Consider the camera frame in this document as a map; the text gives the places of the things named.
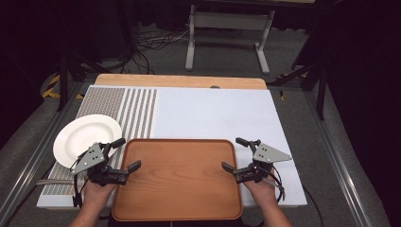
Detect left hand-held gripper cable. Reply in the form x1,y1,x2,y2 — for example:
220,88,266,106
72,157,89,209

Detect brown wooden tray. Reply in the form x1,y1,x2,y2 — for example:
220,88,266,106
111,138,244,222

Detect black floor cables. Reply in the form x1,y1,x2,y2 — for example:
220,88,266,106
121,27,191,76

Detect person's left hand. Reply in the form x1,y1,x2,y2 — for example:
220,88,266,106
82,181,117,205

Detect right hand-held gripper cable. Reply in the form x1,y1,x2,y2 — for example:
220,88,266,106
264,164,325,227

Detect grey metal desk frame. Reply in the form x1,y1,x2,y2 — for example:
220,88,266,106
184,4,276,76

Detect yellow black floor tape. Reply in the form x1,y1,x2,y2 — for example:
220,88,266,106
42,74,85,100

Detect white round plate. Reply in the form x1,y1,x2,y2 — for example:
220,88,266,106
52,113,123,169

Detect white table mat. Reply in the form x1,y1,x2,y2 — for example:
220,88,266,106
36,84,308,210

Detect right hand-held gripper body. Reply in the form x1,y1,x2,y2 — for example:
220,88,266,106
235,140,292,184

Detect black metal stand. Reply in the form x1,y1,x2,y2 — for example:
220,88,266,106
56,51,112,114
268,61,328,121

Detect grey striped placemat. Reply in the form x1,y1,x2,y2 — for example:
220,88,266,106
42,87,158,197

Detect silver table knife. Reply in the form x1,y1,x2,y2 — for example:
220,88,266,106
35,178,76,186

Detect hand-held gripper cable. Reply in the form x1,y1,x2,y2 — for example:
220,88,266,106
72,157,89,209
264,164,325,227

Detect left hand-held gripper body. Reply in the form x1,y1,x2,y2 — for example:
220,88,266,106
70,142,129,187

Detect person's right hand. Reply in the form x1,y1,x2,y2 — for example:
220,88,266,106
244,171,279,206

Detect aluminium floor rail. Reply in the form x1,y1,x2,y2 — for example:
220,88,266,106
303,90,375,227
0,80,88,227

